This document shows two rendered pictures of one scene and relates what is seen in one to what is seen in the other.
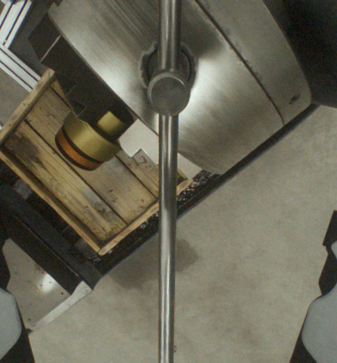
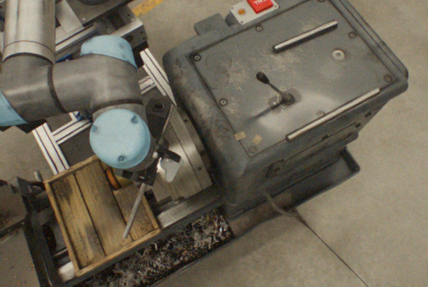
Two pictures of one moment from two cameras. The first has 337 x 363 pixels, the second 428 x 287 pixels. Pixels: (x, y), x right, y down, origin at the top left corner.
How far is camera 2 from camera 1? 0.72 m
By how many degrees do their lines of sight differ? 39
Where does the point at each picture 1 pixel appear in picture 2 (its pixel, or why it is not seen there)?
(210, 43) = (174, 141)
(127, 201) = (113, 239)
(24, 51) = (68, 150)
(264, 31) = (189, 142)
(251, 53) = (185, 147)
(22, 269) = (18, 265)
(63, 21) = not seen: hidden behind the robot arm
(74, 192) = (80, 224)
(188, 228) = not seen: outside the picture
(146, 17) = not seen: hidden behind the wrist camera
